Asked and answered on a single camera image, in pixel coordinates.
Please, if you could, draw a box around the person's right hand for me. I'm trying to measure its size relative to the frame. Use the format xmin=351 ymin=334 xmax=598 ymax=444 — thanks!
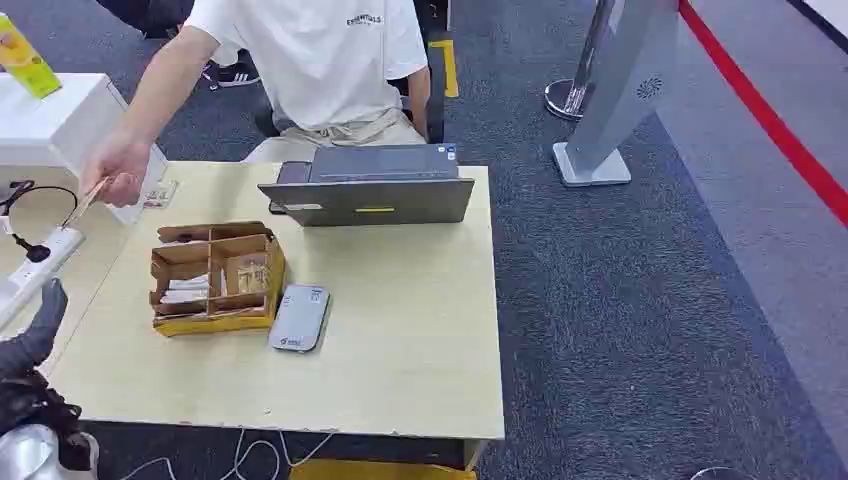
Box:
xmin=79 ymin=134 xmax=153 ymax=209

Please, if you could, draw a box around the black sneaker with white stripes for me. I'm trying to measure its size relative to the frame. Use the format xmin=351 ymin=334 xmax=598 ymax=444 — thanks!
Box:
xmin=201 ymin=59 xmax=262 ymax=91

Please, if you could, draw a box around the beige printed card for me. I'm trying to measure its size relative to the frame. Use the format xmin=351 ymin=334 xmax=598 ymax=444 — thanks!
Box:
xmin=225 ymin=252 xmax=273 ymax=297

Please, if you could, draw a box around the white power strip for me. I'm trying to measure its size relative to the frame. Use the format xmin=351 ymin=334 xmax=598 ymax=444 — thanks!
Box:
xmin=0 ymin=226 xmax=87 ymax=329

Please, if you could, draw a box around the yellow box under desk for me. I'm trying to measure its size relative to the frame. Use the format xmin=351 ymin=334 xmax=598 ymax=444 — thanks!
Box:
xmin=288 ymin=458 xmax=478 ymax=480

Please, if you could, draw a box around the white card stack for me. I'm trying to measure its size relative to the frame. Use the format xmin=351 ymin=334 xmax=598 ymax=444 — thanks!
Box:
xmin=158 ymin=274 xmax=212 ymax=306

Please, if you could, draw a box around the seated person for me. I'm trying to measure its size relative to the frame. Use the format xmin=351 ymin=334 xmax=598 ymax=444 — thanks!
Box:
xmin=184 ymin=0 xmax=431 ymax=165

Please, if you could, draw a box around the white cabinet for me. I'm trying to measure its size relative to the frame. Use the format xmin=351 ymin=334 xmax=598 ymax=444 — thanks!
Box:
xmin=0 ymin=72 xmax=168 ymax=227

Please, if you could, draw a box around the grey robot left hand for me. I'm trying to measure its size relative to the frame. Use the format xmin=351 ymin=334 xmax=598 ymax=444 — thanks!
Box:
xmin=0 ymin=278 xmax=70 ymax=393

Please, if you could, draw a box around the black post with yellow band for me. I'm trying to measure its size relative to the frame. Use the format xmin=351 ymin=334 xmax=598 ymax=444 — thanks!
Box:
xmin=413 ymin=0 xmax=460 ymax=145

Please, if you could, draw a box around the grey laptop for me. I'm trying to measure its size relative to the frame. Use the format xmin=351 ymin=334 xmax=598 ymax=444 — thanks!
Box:
xmin=257 ymin=142 xmax=476 ymax=229

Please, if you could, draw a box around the white cable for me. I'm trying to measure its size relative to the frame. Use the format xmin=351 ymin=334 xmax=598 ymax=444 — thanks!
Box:
xmin=119 ymin=429 xmax=336 ymax=480

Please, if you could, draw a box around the black cable with plug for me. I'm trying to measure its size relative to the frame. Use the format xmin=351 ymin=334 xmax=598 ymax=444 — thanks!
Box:
xmin=0 ymin=179 xmax=80 ymax=264

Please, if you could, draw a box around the wooden compartment card box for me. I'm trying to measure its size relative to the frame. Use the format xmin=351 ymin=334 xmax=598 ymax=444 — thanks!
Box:
xmin=148 ymin=221 xmax=287 ymax=338

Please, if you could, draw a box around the yellow-green drink carton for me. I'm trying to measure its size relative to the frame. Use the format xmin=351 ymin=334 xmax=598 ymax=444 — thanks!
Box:
xmin=0 ymin=13 xmax=63 ymax=101

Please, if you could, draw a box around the standing person's dark leg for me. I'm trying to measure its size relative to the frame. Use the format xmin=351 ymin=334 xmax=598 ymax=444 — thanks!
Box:
xmin=95 ymin=0 xmax=197 ymax=40

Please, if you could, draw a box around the chrome stanchion post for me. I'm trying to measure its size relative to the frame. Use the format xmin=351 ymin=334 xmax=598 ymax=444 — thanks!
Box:
xmin=543 ymin=0 xmax=617 ymax=123

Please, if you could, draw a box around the printed card with red marks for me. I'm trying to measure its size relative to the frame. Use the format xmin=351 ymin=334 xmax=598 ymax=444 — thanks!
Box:
xmin=142 ymin=180 xmax=179 ymax=211

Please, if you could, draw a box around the card edge-on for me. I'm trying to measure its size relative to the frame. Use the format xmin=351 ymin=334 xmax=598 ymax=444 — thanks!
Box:
xmin=61 ymin=176 xmax=113 ymax=231

